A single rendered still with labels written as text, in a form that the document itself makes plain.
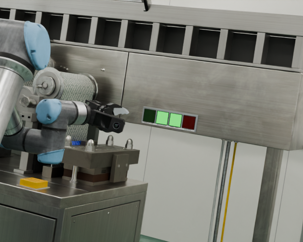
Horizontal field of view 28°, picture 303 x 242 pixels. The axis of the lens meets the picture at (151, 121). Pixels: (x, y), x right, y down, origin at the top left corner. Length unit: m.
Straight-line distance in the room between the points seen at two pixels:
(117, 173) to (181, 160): 2.62
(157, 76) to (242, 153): 2.39
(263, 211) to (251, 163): 2.27
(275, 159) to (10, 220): 1.08
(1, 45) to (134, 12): 1.18
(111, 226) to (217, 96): 0.66
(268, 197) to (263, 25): 0.70
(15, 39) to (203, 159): 3.55
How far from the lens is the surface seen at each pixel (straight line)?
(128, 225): 2.52
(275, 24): 2.40
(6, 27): 1.55
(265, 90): 2.37
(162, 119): 2.50
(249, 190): 4.83
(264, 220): 2.56
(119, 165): 2.40
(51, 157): 1.81
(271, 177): 2.53
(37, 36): 1.52
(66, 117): 1.81
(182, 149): 5.00
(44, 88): 2.39
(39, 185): 2.12
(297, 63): 2.36
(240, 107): 2.39
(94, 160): 2.27
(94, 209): 2.22
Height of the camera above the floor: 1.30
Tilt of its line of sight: 3 degrees down
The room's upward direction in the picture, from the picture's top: 8 degrees clockwise
